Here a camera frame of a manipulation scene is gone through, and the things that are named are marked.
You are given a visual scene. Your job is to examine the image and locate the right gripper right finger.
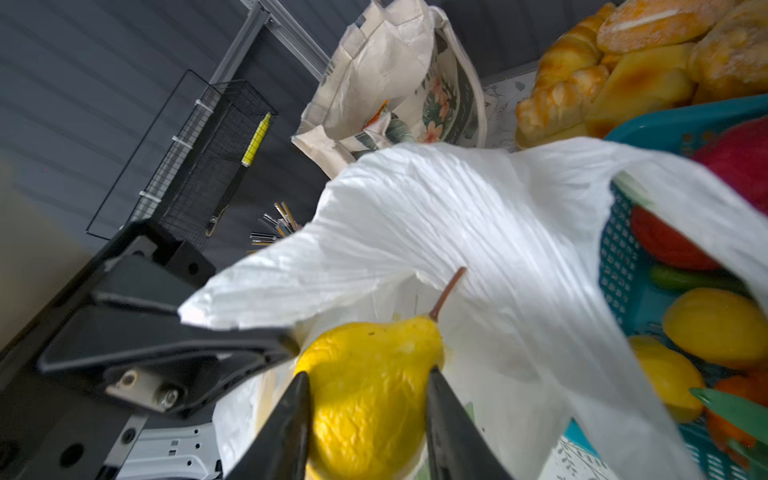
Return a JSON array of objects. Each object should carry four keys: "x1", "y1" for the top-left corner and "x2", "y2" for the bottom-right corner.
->
[{"x1": 426, "y1": 367, "x2": 513, "y2": 480}]

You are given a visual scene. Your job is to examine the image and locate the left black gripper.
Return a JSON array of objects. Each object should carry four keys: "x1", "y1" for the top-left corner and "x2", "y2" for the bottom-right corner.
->
[{"x1": 1, "y1": 222, "x2": 299, "y2": 479}]

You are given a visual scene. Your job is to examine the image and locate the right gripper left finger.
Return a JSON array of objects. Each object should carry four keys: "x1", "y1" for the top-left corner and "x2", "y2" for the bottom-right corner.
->
[{"x1": 226, "y1": 371, "x2": 311, "y2": 480}]

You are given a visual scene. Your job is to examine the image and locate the yellow pear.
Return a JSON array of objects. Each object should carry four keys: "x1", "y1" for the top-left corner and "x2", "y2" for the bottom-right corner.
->
[{"x1": 295, "y1": 268, "x2": 466, "y2": 479}]

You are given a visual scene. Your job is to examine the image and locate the white plastic grocery bag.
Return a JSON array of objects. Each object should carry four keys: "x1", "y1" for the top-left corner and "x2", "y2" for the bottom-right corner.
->
[{"x1": 179, "y1": 138, "x2": 767, "y2": 479}]

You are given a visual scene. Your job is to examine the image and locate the cream canvas tote bag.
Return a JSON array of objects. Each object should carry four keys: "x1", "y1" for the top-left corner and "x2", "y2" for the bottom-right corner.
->
[{"x1": 292, "y1": 1, "x2": 487, "y2": 178}]

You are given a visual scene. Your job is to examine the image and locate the yellow lemon lower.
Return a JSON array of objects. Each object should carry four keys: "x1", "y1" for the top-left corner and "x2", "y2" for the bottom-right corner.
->
[{"x1": 628, "y1": 336, "x2": 706, "y2": 424}]

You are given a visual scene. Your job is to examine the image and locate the yellow lemon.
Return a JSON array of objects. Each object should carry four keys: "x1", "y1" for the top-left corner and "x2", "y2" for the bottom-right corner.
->
[
  {"x1": 662, "y1": 288, "x2": 767, "y2": 370},
  {"x1": 628, "y1": 336, "x2": 706, "y2": 424}
]

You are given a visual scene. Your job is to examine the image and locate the teal plastic basket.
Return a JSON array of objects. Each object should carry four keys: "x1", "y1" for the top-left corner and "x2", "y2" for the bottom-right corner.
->
[{"x1": 599, "y1": 94, "x2": 767, "y2": 479}]

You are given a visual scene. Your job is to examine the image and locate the yellow lemon upper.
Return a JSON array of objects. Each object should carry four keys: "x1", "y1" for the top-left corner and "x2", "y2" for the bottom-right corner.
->
[{"x1": 662, "y1": 288, "x2": 767, "y2": 370}]

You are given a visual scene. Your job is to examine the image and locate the red tomato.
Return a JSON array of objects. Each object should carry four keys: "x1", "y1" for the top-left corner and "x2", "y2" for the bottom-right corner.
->
[{"x1": 630, "y1": 206, "x2": 720, "y2": 271}]

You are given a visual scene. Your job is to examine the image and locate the upper pink dragon fruit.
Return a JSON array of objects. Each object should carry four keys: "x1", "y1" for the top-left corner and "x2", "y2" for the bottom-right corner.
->
[{"x1": 691, "y1": 116, "x2": 767, "y2": 215}]

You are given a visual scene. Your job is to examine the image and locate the yellow bread tray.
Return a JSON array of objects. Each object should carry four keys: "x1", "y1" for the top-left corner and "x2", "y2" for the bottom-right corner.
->
[{"x1": 516, "y1": 0, "x2": 767, "y2": 149}]

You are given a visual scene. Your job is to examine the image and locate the black wire wall basket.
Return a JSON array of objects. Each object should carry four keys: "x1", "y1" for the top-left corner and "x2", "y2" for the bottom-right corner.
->
[{"x1": 85, "y1": 70, "x2": 277, "y2": 249}]

